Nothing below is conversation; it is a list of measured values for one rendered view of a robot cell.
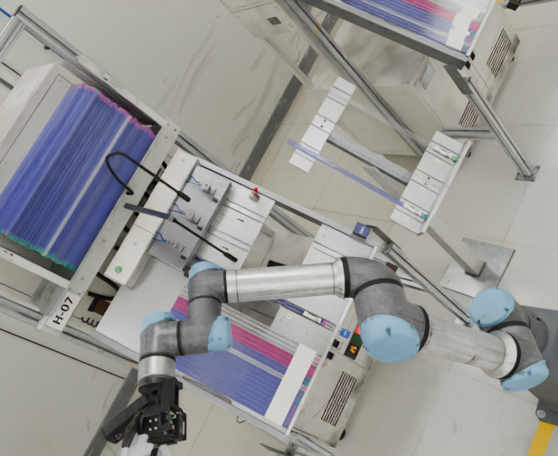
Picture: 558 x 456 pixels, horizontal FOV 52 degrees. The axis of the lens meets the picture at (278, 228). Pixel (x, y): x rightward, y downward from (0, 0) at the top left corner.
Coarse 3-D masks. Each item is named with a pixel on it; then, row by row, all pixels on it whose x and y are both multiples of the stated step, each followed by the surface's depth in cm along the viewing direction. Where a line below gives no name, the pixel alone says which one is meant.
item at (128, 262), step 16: (176, 160) 193; (192, 160) 193; (176, 176) 191; (160, 192) 190; (160, 208) 189; (144, 224) 188; (160, 224) 188; (128, 240) 186; (144, 240) 186; (128, 256) 185; (144, 256) 188; (112, 272) 184; (128, 272) 184; (128, 288) 187
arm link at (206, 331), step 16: (192, 304) 124; (208, 304) 123; (192, 320) 121; (208, 320) 120; (224, 320) 120; (176, 336) 119; (192, 336) 119; (208, 336) 119; (224, 336) 119; (192, 352) 120; (208, 352) 120
